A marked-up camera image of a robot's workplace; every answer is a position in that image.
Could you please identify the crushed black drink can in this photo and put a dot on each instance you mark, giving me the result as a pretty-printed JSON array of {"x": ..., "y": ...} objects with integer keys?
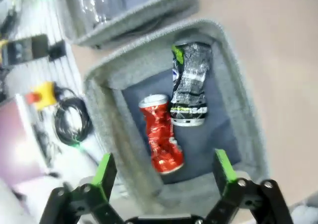
[{"x": 192, "y": 85}]

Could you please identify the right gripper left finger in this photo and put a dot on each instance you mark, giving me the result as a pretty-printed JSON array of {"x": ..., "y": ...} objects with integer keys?
[{"x": 99, "y": 191}]

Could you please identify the grey basket labelled Plastic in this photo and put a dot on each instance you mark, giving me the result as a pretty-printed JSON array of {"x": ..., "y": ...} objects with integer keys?
[{"x": 139, "y": 20}]

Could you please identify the crushed red soda can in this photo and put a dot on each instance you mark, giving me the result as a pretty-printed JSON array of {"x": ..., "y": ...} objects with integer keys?
[{"x": 161, "y": 137}]

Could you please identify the empty clear plastic bottle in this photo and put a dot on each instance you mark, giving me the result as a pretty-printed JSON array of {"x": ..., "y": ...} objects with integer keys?
[{"x": 95, "y": 9}]

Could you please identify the yellow emergency stop button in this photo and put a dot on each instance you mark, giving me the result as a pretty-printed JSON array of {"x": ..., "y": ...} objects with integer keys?
[{"x": 44, "y": 95}]

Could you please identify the black box device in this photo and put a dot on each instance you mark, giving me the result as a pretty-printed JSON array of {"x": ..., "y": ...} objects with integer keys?
[{"x": 27, "y": 49}]

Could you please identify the grey basket labelled Can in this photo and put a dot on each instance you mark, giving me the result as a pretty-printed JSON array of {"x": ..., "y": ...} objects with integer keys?
[{"x": 106, "y": 114}]

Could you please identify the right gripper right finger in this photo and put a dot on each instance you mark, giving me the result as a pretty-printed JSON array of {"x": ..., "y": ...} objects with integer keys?
[{"x": 238, "y": 199}]

